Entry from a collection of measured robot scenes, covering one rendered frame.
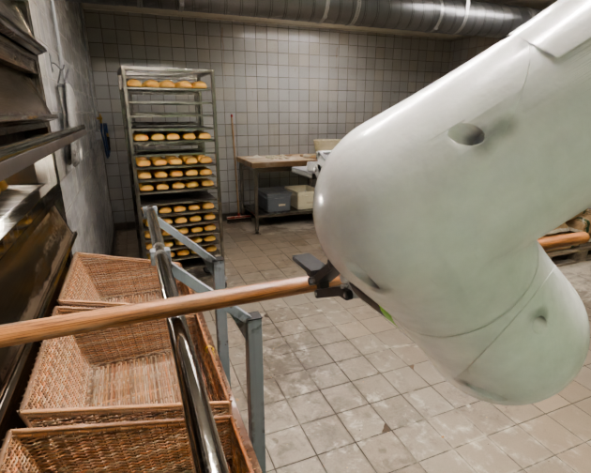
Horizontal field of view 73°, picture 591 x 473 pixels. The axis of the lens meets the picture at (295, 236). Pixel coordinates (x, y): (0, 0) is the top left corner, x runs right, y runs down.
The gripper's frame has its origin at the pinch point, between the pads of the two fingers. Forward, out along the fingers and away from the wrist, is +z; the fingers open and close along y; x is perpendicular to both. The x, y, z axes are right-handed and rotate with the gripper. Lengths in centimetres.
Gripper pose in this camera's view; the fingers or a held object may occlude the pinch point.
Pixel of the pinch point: (304, 215)
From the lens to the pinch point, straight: 59.9
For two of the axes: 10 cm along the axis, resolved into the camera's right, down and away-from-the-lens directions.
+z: -3.9, -2.7, 8.8
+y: 0.0, 9.5, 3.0
